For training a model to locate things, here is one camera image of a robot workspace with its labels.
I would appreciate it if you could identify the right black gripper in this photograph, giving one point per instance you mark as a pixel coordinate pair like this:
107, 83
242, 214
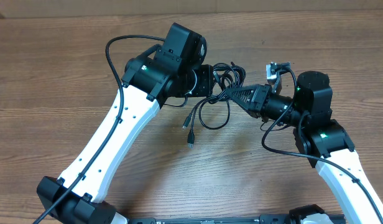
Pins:
255, 91

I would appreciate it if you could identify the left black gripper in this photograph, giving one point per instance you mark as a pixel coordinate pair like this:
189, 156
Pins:
204, 86

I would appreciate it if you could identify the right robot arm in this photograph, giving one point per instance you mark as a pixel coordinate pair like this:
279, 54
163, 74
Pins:
318, 137

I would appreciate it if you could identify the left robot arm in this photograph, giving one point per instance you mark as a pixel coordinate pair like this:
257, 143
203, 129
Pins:
172, 67

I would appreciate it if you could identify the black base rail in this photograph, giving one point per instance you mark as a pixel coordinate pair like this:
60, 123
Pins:
305, 214

